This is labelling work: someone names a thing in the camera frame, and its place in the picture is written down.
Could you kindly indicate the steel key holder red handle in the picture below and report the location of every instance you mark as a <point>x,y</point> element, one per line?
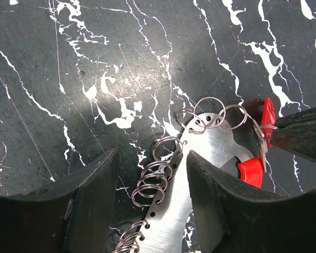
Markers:
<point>163,187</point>

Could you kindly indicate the red key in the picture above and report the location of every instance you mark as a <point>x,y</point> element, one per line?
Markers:
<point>264,129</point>

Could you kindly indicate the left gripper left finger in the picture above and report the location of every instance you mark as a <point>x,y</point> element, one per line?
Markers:
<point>70,215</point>

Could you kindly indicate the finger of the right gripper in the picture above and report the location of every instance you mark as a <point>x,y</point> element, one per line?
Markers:
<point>296,134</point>

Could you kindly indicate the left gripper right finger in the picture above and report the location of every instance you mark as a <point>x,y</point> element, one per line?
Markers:
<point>234,216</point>

